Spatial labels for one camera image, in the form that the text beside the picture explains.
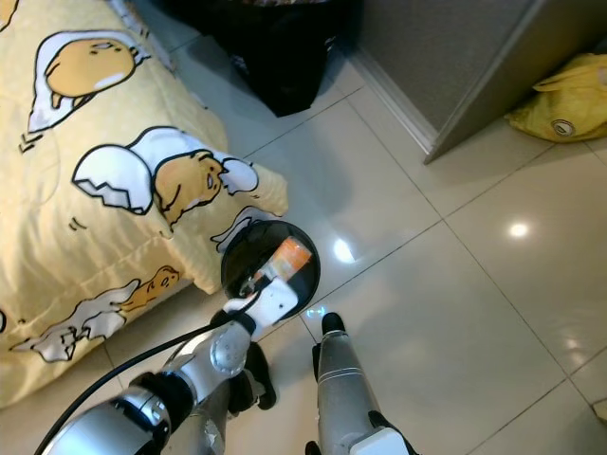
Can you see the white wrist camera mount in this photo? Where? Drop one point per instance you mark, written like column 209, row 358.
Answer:
column 384, row 444
column 280, row 303

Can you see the yellow cartoon egg blanket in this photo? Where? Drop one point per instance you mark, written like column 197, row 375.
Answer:
column 85, row 237

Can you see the dark grey wardrobe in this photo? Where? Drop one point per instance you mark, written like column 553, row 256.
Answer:
column 446, row 47

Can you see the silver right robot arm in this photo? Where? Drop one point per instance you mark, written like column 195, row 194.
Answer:
column 341, row 384

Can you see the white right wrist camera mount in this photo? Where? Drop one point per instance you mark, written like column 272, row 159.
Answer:
column 384, row 444

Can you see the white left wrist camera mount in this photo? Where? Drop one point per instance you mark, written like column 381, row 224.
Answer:
column 280, row 303

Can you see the orange capped small bottle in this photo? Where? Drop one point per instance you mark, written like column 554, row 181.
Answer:
column 292, row 255

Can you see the black round mesh waste bin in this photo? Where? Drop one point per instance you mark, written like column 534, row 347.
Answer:
column 242, row 251

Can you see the black bag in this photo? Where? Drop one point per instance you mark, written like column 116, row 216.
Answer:
column 275, row 52

